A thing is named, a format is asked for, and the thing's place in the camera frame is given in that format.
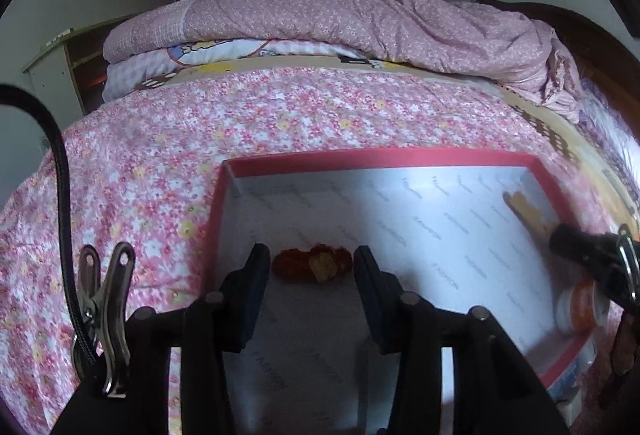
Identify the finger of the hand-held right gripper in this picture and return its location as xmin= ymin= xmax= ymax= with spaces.
xmin=590 ymin=260 xmax=640 ymax=311
xmin=549 ymin=222 xmax=623 ymax=276

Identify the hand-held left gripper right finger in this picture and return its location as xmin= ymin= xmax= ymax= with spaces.
xmin=352 ymin=245 xmax=571 ymax=435

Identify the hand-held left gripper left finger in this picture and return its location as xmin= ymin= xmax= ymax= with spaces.
xmin=52 ymin=242 xmax=272 ymax=435

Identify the red and yellow toy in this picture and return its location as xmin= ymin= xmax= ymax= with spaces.
xmin=271 ymin=244 xmax=353 ymax=285

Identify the wooden block toy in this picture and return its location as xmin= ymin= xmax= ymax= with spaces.
xmin=502 ymin=191 xmax=558 ymax=238

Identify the red cardboard box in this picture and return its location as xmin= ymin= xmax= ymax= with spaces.
xmin=197 ymin=146 xmax=608 ymax=435

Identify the metal spring clip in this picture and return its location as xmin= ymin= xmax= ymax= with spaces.
xmin=72 ymin=242 xmax=137 ymax=398
xmin=616 ymin=224 xmax=640 ymax=303

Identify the white jar with orange label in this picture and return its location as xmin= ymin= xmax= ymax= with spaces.
xmin=555 ymin=279 xmax=612 ymax=336

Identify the pale purple pillow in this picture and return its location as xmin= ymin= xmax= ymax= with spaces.
xmin=575 ymin=75 xmax=640 ymax=196

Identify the pink floral bed sheet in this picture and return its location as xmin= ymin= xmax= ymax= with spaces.
xmin=0 ymin=65 xmax=616 ymax=435

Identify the dark wooden headboard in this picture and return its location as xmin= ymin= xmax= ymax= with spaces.
xmin=475 ymin=0 xmax=640 ymax=116

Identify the cartoon printed blanket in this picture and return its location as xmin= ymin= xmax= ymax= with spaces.
xmin=102 ymin=37 xmax=640 ymax=236

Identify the pink floral quilt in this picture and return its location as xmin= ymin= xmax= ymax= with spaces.
xmin=102 ymin=0 xmax=583 ymax=123

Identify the bedside cabinet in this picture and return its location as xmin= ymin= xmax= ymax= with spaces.
xmin=22 ymin=12 xmax=138 ymax=116

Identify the black cable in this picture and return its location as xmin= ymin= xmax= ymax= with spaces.
xmin=0 ymin=85 xmax=101 ymax=376

